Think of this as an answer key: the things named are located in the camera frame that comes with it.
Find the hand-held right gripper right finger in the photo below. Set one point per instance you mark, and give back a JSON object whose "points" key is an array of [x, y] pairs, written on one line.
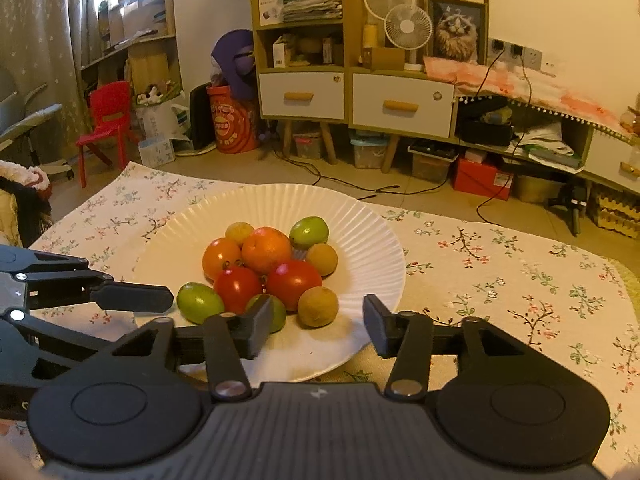
{"points": [[375, 325]]}

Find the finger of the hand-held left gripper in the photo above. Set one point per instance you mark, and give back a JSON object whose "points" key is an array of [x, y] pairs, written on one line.
{"points": [[60, 337], [135, 299]]}

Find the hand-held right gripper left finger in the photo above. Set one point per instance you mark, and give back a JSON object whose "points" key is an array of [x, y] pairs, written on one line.
{"points": [[260, 327]]}

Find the green tomato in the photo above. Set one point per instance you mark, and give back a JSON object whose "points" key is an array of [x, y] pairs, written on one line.
{"points": [[277, 317], [309, 231], [200, 302]]}

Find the red tomato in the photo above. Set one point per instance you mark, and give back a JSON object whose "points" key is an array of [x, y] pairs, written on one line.
{"points": [[293, 284], [237, 289]]}

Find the orange tomato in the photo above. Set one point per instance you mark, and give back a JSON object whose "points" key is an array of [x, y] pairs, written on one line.
{"points": [[221, 257]]}

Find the white ribbed plate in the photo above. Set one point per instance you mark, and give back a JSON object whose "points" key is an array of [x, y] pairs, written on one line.
{"points": [[350, 240]]}

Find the orange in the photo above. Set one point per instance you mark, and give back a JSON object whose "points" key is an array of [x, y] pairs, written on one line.
{"points": [[266, 250]]}

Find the dark clothing pile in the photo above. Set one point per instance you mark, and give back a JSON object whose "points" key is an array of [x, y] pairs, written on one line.
{"points": [[25, 210]]}

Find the white floral tablecloth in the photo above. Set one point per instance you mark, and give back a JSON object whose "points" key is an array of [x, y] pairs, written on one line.
{"points": [[500, 270]]}

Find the white tissue box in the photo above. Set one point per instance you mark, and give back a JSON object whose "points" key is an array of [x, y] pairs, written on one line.
{"points": [[156, 152]]}

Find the clear box black lid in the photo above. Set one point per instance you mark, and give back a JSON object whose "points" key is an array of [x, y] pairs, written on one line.
{"points": [[430, 167]]}

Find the clear box blue lid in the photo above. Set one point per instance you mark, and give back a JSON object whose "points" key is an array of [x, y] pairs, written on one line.
{"points": [[367, 155]]}

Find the red cardboard box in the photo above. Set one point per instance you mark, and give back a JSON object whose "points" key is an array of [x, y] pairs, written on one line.
{"points": [[482, 180]]}

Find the white plastic bag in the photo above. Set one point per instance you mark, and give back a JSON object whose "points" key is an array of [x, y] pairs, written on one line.
{"points": [[160, 120]]}

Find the clear storage box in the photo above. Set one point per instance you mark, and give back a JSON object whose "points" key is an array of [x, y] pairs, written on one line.
{"points": [[307, 147]]}

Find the red plastic chair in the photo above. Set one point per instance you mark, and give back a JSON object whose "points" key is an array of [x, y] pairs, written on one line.
{"points": [[107, 110]]}

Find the black flat case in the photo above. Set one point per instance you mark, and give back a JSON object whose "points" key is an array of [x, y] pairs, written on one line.
{"points": [[199, 115]]}

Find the red orange bucket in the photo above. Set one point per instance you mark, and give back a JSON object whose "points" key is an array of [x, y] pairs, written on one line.
{"points": [[232, 125]]}

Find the grey chair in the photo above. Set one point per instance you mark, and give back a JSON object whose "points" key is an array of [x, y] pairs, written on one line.
{"points": [[30, 120]]}

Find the beige storage box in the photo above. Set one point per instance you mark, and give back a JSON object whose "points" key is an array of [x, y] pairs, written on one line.
{"points": [[537, 189]]}

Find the black bag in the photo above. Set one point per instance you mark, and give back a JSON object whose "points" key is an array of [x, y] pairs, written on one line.
{"points": [[482, 130]]}

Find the wooden bookshelf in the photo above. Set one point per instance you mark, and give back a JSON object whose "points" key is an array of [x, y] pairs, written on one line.
{"points": [[150, 65]]}

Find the black tripod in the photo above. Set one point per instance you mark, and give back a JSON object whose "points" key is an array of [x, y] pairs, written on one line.
{"points": [[577, 202]]}

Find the pile of papers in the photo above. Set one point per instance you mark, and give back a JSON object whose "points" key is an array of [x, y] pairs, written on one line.
{"points": [[545, 140]]}

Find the low yellow cabinet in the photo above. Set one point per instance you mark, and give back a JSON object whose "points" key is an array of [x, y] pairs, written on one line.
{"points": [[425, 72]]}

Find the wooden box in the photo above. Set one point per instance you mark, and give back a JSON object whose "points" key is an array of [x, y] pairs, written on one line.
{"points": [[387, 59]]}

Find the stack of yellow egg cartons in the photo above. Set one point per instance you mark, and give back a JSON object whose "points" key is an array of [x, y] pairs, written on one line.
{"points": [[617, 215]]}

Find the purple plush toy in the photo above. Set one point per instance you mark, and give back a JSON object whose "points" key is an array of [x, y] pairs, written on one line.
{"points": [[232, 45]]}

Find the pink patterned cloth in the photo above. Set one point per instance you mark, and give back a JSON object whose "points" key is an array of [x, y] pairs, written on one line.
{"points": [[500, 80]]}

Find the small white carton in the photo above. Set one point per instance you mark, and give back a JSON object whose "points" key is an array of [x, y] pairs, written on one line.
{"points": [[279, 52]]}

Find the long yellow media cabinet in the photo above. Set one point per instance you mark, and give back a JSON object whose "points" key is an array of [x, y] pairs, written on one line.
{"points": [[588, 150]]}

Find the grey patterned curtain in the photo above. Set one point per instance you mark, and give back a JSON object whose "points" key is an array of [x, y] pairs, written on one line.
{"points": [[45, 35]]}

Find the small brown carton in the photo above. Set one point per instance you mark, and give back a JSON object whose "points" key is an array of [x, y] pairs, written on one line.
{"points": [[327, 50]]}

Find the yellow paper roll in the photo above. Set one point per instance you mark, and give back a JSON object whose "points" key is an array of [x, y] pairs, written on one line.
{"points": [[370, 35]]}

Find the tall yellow cabinet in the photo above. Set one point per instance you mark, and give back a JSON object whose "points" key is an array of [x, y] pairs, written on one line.
{"points": [[354, 25]]}

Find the framed cat picture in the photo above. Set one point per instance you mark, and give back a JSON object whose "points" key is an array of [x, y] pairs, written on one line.
{"points": [[457, 30]]}

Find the white printed box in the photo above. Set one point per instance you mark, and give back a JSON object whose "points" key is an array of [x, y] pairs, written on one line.
{"points": [[270, 7]]}

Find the stack of newspapers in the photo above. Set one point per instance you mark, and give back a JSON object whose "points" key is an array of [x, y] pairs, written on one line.
{"points": [[312, 7]]}

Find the white wall socket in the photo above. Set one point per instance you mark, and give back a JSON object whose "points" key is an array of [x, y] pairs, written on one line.
{"points": [[497, 49], [517, 54], [535, 59]]}

